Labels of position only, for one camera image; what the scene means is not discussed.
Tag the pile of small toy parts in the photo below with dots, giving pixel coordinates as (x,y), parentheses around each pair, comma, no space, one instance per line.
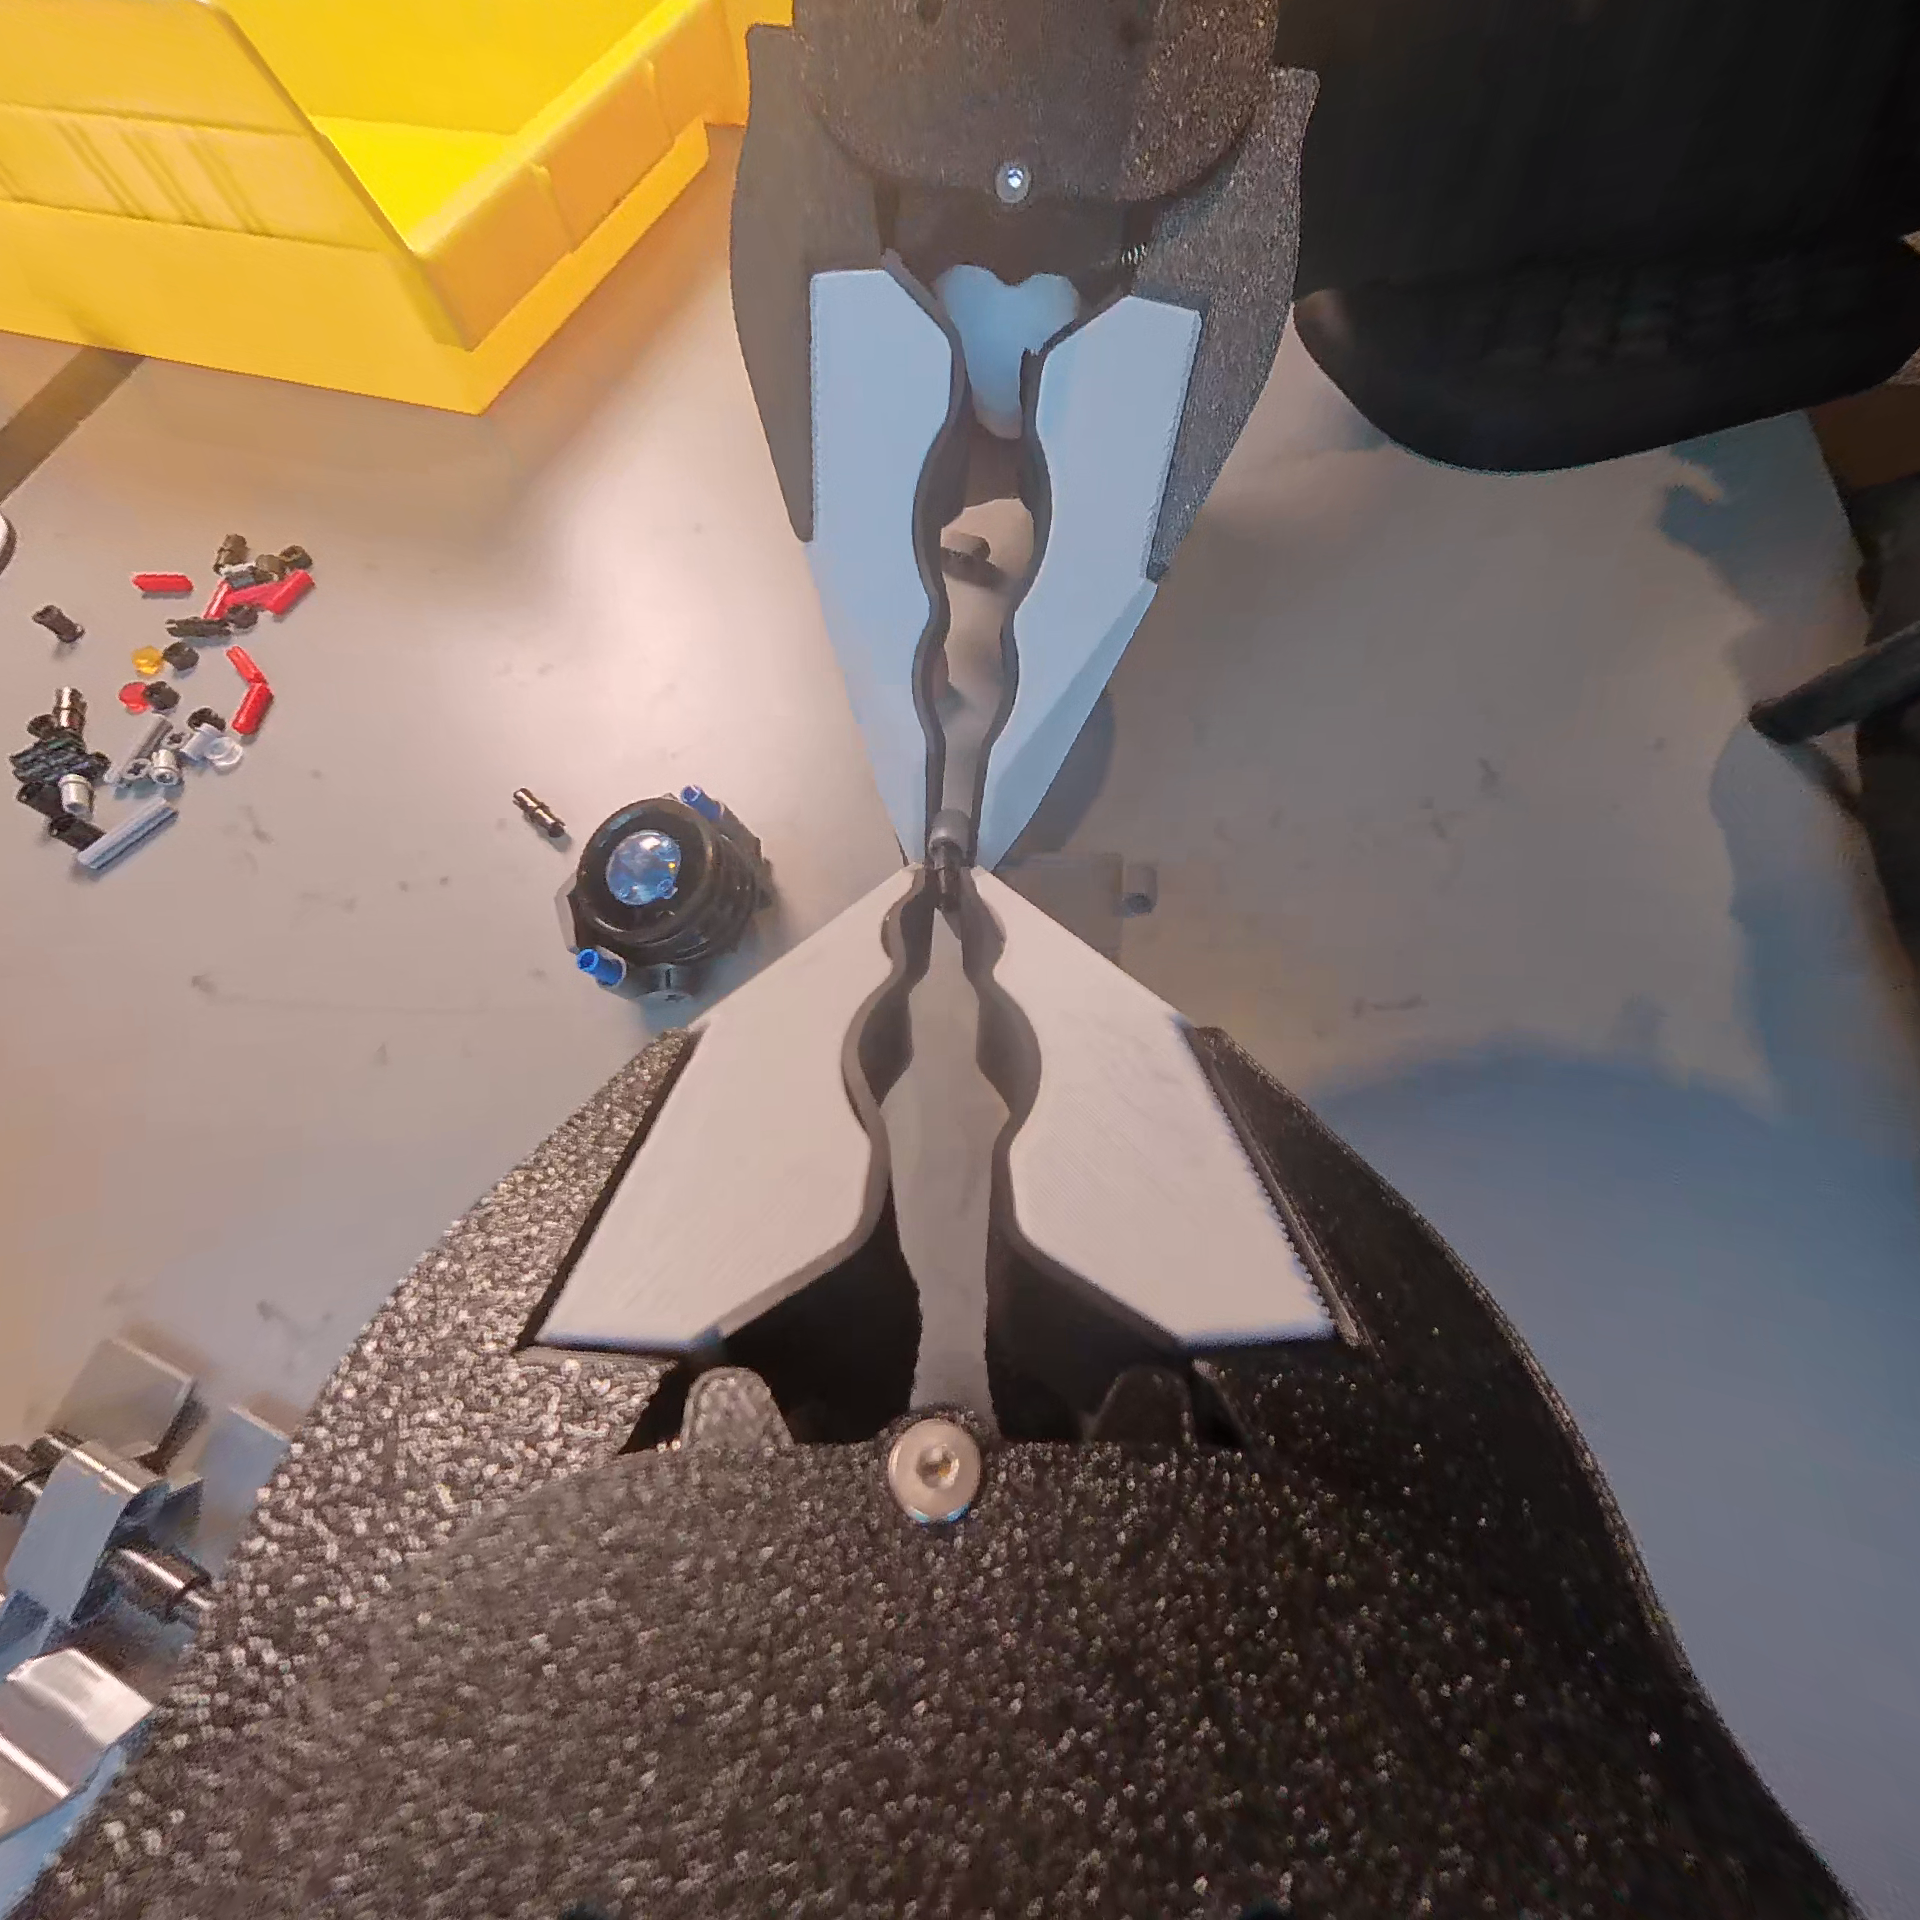
(248,592)

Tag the grey curved toy panel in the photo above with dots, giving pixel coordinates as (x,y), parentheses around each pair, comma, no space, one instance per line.
(1088,892)

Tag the grey toy brick assembly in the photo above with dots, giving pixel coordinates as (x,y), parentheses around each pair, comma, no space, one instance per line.
(90,1500)

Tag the black toy lens assembly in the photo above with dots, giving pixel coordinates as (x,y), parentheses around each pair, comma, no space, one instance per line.
(644,871)

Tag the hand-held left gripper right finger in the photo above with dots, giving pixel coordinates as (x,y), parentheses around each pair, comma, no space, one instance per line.
(1140,1184)

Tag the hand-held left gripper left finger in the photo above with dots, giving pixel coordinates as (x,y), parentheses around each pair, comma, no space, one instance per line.
(734,1184)

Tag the yellow storage bin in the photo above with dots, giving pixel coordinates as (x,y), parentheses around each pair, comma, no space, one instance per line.
(225,314)

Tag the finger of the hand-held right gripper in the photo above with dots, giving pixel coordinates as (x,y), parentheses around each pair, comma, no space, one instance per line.
(1111,494)
(870,494)

